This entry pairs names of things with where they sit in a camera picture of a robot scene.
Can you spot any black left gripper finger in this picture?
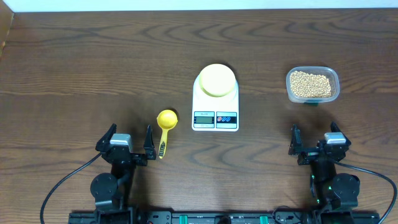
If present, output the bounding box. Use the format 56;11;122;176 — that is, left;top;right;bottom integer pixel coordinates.
143;125;157;160
95;123;117;152

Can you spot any yellow measuring scoop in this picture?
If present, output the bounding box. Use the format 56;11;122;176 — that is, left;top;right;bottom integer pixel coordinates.
157;110;178;159

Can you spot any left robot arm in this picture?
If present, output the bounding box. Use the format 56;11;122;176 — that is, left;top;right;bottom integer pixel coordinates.
90;124;157;212

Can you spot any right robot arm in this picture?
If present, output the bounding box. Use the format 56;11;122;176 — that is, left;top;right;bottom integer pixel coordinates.
289;122;360;211

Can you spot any white digital kitchen scale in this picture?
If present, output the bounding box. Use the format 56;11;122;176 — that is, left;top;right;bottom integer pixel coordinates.
192;77;239;132

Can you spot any pale yellow bowl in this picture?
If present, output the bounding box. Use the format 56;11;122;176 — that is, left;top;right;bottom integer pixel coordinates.
198;63;236;97

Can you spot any pile of soybeans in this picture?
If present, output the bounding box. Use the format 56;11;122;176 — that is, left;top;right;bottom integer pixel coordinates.
290;71;331;98

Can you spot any clear plastic container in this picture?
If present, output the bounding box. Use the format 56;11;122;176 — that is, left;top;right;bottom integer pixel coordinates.
286;66;340;104

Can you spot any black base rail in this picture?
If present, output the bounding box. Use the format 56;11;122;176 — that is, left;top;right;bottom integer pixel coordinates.
68;210;379;224

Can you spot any right black camera cable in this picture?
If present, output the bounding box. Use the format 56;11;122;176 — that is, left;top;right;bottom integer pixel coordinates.
334;158;398;224

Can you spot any black camera cable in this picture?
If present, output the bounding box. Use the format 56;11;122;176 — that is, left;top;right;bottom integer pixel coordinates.
39;151;103;224
334;158;398;224

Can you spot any left black camera cable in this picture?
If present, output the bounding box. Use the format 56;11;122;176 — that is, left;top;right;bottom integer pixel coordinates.
39;151;103;224

